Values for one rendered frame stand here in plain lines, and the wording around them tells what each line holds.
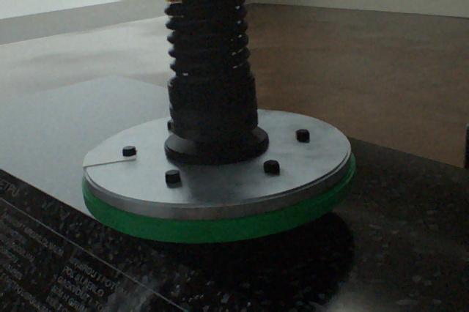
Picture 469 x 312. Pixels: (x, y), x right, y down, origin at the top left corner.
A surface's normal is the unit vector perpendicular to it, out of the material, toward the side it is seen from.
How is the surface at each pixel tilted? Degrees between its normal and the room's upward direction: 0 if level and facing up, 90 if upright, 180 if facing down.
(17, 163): 0
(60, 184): 0
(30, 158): 0
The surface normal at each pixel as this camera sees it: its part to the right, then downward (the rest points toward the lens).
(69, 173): -0.07, -0.93
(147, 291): -0.54, -0.44
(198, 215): -0.12, 0.37
